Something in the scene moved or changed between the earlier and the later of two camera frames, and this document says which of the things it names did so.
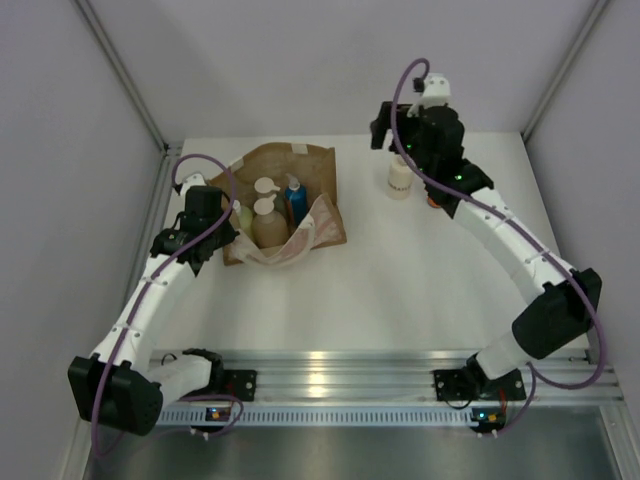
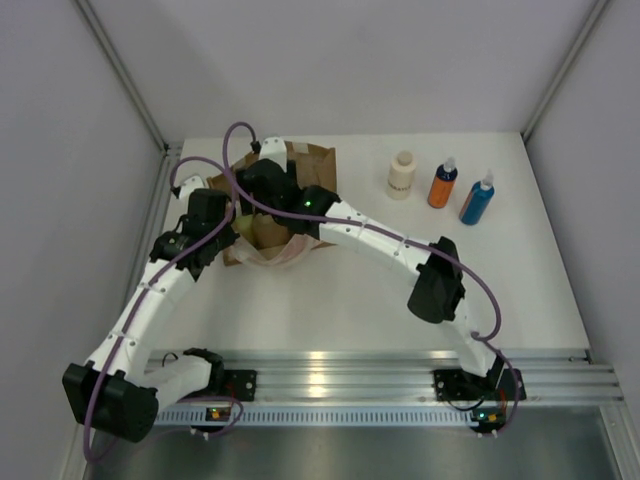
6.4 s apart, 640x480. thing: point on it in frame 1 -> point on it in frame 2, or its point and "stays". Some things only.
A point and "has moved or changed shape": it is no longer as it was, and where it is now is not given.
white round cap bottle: x=400 y=180 stays
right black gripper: x=382 y=126 -> x=247 y=205
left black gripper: x=232 y=235 stays
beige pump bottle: x=269 y=228 stays
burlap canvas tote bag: x=286 y=204 stays
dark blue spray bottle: x=295 y=197 has moved or changed shape
